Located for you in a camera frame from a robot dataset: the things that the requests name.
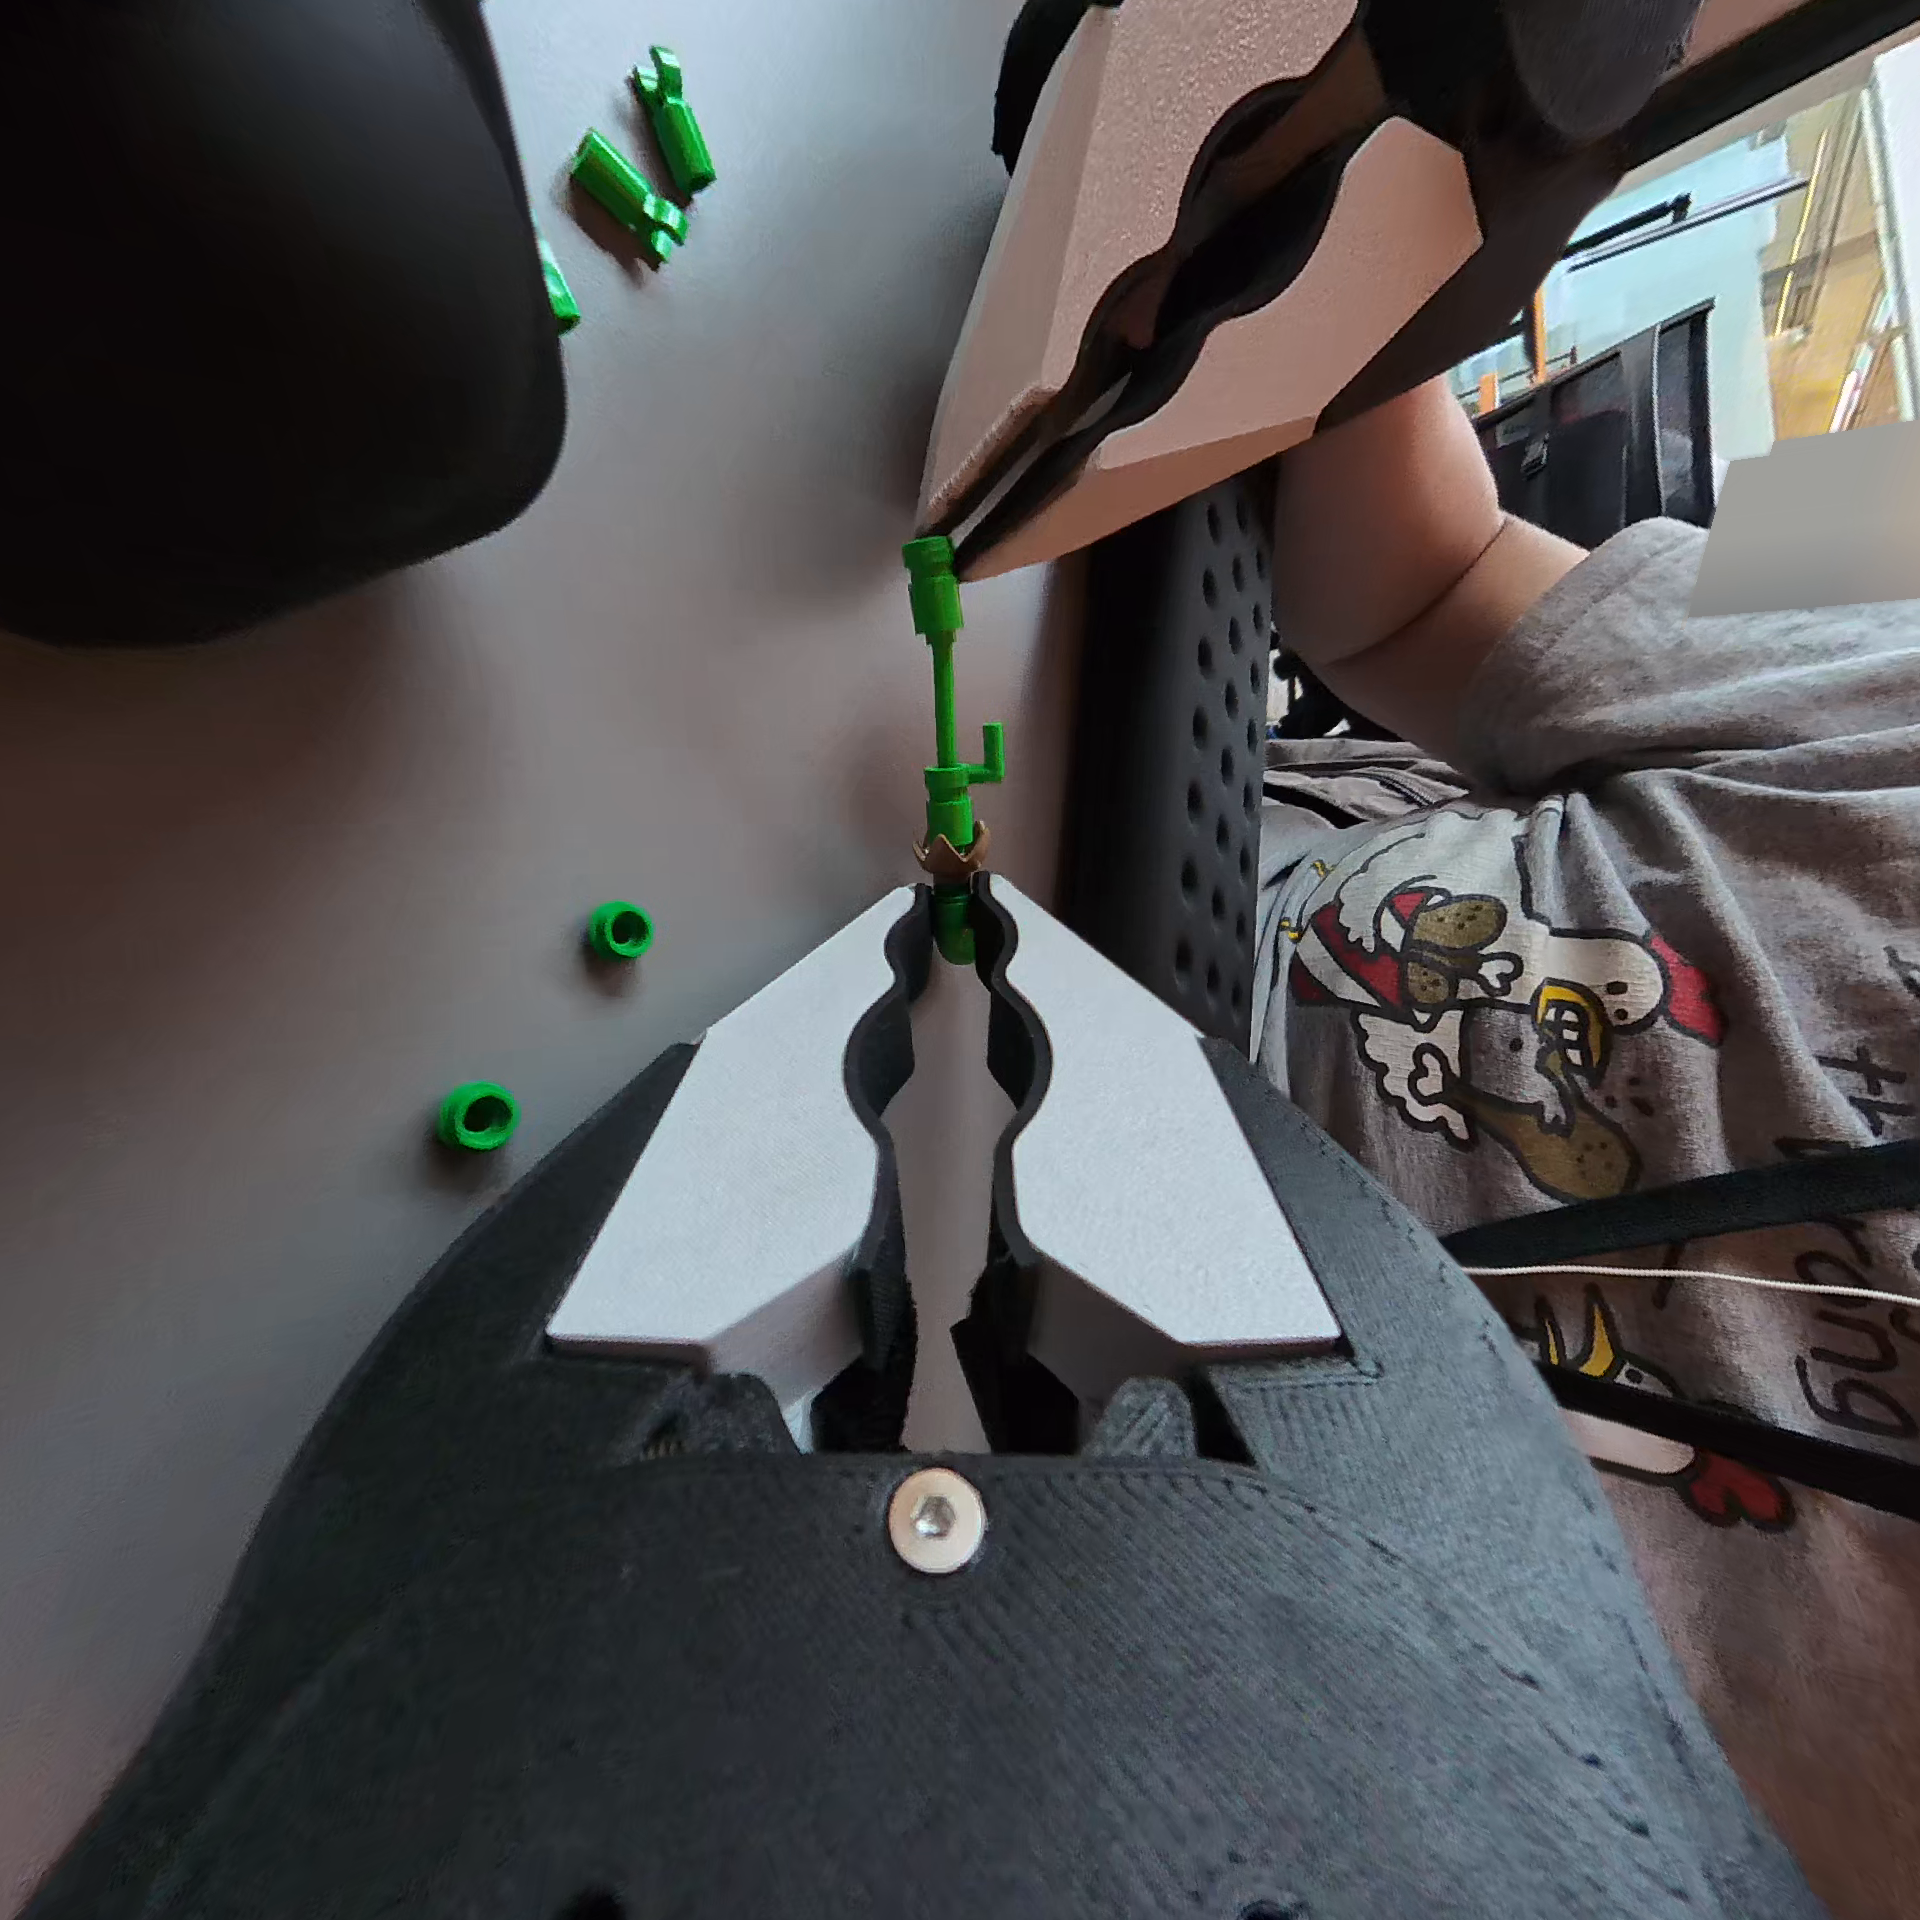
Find person's right forearm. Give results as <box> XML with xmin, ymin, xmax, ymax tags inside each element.
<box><xmin>1272</xmin><ymin>374</ymin><xmax>1594</xmax><ymax>724</ymax></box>

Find thin white cable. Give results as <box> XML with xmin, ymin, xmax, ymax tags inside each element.
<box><xmin>1464</xmin><ymin>1264</ymin><xmax>1920</xmax><ymax>1305</ymax></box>

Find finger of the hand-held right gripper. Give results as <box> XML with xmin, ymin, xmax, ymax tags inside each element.
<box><xmin>951</xmin><ymin>117</ymin><xmax>1490</xmax><ymax>584</ymax></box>
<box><xmin>919</xmin><ymin>0</ymin><xmax>1364</xmax><ymax>528</ymax></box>

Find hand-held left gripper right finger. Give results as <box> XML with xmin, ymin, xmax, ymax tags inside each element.
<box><xmin>957</xmin><ymin>872</ymin><xmax>1343</xmax><ymax>1453</ymax></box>

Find perforated dark metal panel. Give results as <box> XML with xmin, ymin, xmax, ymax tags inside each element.
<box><xmin>1073</xmin><ymin>480</ymin><xmax>1279</xmax><ymax>1052</ymax></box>

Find black strap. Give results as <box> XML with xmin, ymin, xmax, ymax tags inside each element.
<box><xmin>1445</xmin><ymin>1135</ymin><xmax>1920</xmax><ymax>1272</ymax></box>
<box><xmin>1543</xmin><ymin>1352</ymin><xmax>1920</xmax><ymax>1520</ymax></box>

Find black mesh chair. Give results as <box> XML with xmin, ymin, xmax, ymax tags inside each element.
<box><xmin>1477</xmin><ymin>298</ymin><xmax>1720</xmax><ymax>528</ymax></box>

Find person in grey t-shirt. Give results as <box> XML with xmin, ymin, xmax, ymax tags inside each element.
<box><xmin>1253</xmin><ymin>516</ymin><xmax>1920</xmax><ymax>1546</ymax></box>

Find black rounded object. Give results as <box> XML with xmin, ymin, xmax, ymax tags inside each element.
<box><xmin>0</xmin><ymin>0</ymin><xmax>570</xmax><ymax>649</ymax></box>

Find green lego stem assembly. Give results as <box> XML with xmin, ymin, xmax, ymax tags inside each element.
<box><xmin>912</xmin><ymin>637</ymin><xmax>1010</xmax><ymax>962</ymax></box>

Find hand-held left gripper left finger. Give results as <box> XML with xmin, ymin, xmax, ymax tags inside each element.
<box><xmin>546</xmin><ymin>885</ymin><xmax>921</xmax><ymax>1453</ymax></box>

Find green lego clip piece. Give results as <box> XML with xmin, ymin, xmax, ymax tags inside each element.
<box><xmin>570</xmin><ymin>129</ymin><xmax>693</xmax><ymax>270</ymax></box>
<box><xmin>632</xmin><ymin>46</ymin><xmax>721</xmax><ymax>197</ymax></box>

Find person's beige shorts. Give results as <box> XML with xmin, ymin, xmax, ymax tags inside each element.
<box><xmin>1592</xmin><ymin>1486</ymin><xmax>1920</xmax><ymax>1920</ymax></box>

